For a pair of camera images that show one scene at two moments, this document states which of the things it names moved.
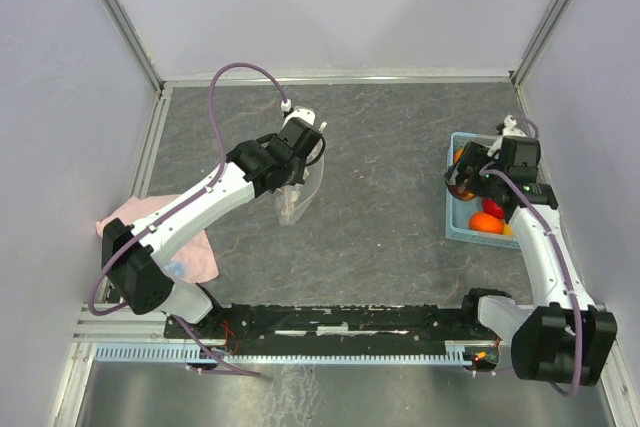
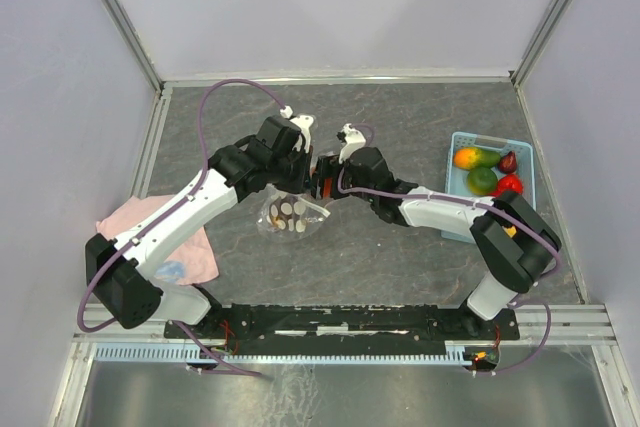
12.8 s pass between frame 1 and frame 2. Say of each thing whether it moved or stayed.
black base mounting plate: stayed
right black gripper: moved
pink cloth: stayed
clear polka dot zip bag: moved
